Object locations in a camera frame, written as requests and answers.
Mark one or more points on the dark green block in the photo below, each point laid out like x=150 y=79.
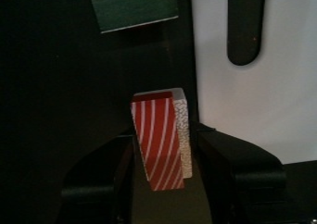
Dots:
x=132 y=6

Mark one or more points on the red white striped box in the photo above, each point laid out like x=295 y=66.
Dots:
x=162 y=141

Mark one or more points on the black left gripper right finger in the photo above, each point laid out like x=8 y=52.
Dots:
x=243 y=178

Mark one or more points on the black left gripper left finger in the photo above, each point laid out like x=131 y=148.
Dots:
x=95 y=184

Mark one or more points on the white cutting board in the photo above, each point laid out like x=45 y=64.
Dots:
x=263 y=95

